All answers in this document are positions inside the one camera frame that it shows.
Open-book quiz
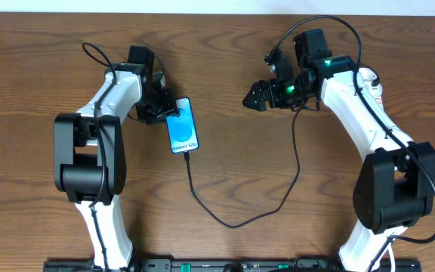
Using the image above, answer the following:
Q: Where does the blue Samsung Galaxy smartphone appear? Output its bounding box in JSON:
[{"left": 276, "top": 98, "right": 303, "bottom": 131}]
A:
[{"left": 166, "top": 97, "right": 199, "bottom": 154}]

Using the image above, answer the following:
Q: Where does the black USB charging cable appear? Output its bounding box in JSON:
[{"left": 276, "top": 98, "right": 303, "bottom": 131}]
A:
[{"left": 183, "top": 106, "right": 302, "bottom": 230}]

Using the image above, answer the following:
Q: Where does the white power strip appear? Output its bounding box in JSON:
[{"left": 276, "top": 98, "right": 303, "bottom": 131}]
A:
[{"left": 359, "top": 65, "right": 384, "bottom": 109}]

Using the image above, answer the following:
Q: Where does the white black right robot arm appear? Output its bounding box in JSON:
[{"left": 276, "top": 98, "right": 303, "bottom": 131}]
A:
[{"left": 243, "top": 29, "right": 435, "bottom": 271}]

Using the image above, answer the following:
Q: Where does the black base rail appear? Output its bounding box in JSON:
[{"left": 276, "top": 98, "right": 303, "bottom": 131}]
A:
[{"left": 42, "top": 256, "right": 422, "bottom": 272}]

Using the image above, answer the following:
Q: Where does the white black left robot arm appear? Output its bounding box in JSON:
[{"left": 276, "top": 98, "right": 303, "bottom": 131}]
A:
[{"left": 54, "top": 45, "right": 178, "bottom": 271}]

